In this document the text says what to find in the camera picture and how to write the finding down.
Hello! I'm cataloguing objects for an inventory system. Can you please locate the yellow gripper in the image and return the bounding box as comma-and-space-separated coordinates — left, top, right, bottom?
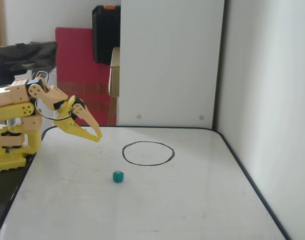
54, 95, 104, 143

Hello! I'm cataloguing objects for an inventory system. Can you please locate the green cube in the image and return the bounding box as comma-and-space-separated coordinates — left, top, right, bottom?
112, 170, 125, 184

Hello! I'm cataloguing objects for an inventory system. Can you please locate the black drawn circle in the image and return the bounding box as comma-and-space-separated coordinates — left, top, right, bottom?
121, 140, 176, 167

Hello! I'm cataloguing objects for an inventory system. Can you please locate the wooden leg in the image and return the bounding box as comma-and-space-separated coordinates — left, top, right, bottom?
107, 95, 117, 126

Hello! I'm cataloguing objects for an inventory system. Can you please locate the brown cardboard box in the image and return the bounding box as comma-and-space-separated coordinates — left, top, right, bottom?
108, 46, 121, 97

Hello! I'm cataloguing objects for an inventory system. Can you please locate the red board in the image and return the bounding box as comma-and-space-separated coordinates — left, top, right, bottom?
54, 26, 118, 127

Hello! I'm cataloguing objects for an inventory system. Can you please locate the black bag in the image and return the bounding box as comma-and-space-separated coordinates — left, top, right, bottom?
0, 41, 59, 81

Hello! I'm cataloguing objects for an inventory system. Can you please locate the black plastic tool case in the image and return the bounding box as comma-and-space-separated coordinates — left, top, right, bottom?
91, 4, 122, 66

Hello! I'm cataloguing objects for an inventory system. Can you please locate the white dry-erase board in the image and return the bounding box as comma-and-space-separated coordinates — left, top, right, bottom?
0, 125, 292, 240

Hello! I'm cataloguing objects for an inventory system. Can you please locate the white upright panel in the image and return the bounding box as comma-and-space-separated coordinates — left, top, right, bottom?
116, 0, 226, 130

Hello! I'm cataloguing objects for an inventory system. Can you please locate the thin gripper servo cable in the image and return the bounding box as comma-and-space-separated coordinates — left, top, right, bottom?
34, 98, 76, 122

